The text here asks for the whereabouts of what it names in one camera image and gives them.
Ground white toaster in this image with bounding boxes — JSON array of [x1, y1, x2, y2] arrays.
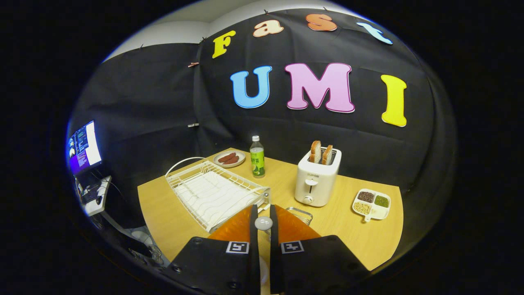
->
[[294, 147, 342, 207]]

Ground black backdrop cloth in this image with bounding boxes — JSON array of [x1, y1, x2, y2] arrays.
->
[[68, 8, 457, 263]]

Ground small beige plate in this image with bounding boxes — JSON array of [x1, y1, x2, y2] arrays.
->
[[213, 150, 246, 168]]

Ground white side desk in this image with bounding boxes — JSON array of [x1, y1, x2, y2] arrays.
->
[[76, 175, 112, 217]]

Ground white plate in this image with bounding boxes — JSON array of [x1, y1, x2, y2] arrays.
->
[[260, 256, 271, 287]]

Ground computer monitor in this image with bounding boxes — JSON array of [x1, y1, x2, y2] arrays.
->
[[67, 120, 103, 176]]

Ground green label drink bottle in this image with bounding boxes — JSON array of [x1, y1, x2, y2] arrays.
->
[[250, 136, 266, 178]]

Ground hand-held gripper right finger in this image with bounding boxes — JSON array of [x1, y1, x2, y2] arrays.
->
[[269, 204, 371, 295]]

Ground white divided bean dish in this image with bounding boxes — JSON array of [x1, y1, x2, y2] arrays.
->
[[352, 188, 391, 222]]

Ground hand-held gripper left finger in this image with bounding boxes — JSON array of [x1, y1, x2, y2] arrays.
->
[[166, 204, 260, 295]]

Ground metal wire basket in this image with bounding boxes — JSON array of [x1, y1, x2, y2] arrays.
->
[[285, 207, 314, 226]]

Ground white wire dish rack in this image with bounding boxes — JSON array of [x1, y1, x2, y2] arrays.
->
[[165, 157, 271, 234]]

